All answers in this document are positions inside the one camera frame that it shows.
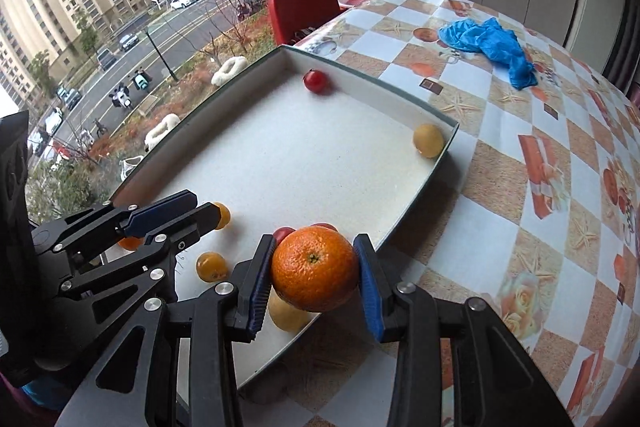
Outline yellow-green round fruit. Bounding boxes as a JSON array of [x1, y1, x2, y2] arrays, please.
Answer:
[[413, 123, 446, 158]]

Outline red plastic chair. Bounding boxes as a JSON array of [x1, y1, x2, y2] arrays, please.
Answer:
[[267, 0, 343, 48]]

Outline pale yellow pear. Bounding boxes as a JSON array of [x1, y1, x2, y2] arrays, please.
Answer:
[[267, 289, 316, 334]]

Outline crumpled blue disposable gloves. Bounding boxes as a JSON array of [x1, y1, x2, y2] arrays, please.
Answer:
[[437, 17, 539, 90]]

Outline large orange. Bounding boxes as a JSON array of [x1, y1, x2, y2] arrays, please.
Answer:
[[270, 227, 361, 313]]

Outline yellow-orange tomato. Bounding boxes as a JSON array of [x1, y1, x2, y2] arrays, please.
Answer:
[[195, 251, 230, 284]]

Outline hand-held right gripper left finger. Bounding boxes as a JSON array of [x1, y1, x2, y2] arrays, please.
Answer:
[[55, 234, 276, 427]]

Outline white shallow cardboard box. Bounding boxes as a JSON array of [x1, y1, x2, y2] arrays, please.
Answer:
[[107, 45, 460, 391]]

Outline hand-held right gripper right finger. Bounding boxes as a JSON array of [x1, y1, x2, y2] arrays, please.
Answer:
[[352, 233, 576, 427]]

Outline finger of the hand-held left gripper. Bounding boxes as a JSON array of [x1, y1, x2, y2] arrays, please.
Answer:
[[32, 189, 199, 258], [60, 202, 220, 333]]

